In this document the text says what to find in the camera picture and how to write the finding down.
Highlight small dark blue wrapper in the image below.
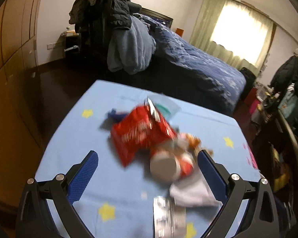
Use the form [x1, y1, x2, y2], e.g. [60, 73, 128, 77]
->
[107, 108, 129, 123]

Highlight red white paper cup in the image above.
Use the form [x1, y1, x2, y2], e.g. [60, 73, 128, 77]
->
[150, 148, 195, 183]

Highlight dark bedside table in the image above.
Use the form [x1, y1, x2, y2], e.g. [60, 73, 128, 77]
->
[61, 30, 81, 59]

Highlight cluttered clothes rack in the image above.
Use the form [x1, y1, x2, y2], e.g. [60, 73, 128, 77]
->
[252, 48, 298, 237]

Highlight bed with blue duvet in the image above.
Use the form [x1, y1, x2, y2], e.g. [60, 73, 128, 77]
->
[136, 13, 246, 116]

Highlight pale green curtains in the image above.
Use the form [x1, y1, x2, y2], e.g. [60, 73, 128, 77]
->
[189, 0, 275, 76]

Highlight clear teal plastic wrapper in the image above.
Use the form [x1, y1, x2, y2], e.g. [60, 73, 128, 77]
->
[148, 94, 181, 121]

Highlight dark jackets pile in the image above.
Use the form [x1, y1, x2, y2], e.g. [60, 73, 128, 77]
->
[69, 0, 143, 34]

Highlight red snack bag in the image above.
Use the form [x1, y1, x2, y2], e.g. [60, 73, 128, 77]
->
[111, 104, 176, 167]

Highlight white paper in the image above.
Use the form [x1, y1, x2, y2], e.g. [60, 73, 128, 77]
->
[169, 168, 223, 207]

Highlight light blue star tablecloth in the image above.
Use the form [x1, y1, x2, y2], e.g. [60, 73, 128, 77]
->
[35, 81, 260, 237]

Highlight silver pill blister pack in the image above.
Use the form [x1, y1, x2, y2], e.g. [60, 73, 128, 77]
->
[153, 196, 186, 238]

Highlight black suitcase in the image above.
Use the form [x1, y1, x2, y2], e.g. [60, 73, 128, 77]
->
[240, 67, 256, 101]

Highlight red storage box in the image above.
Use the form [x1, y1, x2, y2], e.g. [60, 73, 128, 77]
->
[244, 87, 257, 107]

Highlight orange bedside box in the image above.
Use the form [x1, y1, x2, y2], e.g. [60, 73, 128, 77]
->
[175, 28, 184, 37]

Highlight orange gold candy wrappers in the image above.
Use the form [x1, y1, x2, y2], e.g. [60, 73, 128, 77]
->
[176, 133, 214, 157]

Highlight wooden wardrobe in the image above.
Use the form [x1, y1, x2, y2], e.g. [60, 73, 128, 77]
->
[0, 0, 41, 207]

